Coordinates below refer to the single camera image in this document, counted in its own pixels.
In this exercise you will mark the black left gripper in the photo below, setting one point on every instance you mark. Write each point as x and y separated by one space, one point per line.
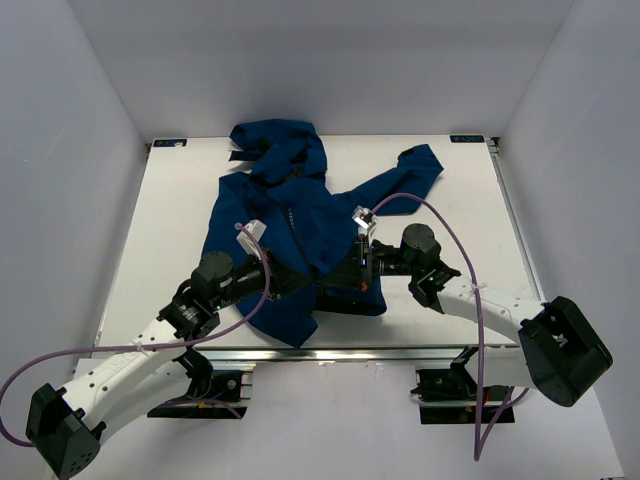
283 280

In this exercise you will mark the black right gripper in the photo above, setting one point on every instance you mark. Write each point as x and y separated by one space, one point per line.
352 272

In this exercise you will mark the blue zip-up jacket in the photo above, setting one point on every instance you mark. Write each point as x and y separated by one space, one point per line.
308 228

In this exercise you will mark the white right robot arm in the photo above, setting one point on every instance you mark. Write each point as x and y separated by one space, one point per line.
555 349

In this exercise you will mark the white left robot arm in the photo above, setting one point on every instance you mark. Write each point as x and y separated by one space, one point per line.
67 425

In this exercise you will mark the right blue table label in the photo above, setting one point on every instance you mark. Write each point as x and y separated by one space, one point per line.
464 139

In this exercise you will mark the blue table label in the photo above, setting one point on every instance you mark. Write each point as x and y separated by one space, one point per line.
169 143
464 139

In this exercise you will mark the left blue table label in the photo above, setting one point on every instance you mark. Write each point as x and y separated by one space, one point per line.
169 143

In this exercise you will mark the aluminium table front rail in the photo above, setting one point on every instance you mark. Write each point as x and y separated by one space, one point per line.
405 355

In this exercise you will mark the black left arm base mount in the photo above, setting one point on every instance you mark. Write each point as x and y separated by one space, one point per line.
214 393

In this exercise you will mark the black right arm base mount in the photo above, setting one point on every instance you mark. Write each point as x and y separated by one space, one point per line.
447 396

